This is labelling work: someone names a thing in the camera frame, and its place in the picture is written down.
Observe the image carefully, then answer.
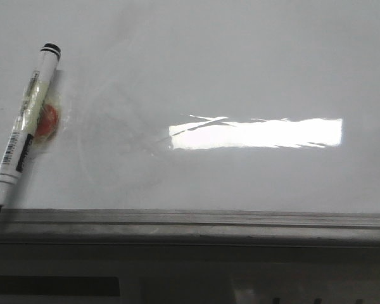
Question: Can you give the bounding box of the white black whiteboard marker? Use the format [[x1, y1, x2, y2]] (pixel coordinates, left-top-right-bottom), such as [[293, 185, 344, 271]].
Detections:
[[0, 43, 61, 213]]

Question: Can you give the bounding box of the grey aluminium whiteboard frame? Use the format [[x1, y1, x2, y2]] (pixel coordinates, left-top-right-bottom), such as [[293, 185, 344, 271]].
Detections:
[[0, 209, 380, 247]]

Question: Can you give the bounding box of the red round magnet taped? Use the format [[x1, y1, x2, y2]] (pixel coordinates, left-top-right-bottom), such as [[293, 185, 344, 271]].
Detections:
[[34, 96, 61, 146]]

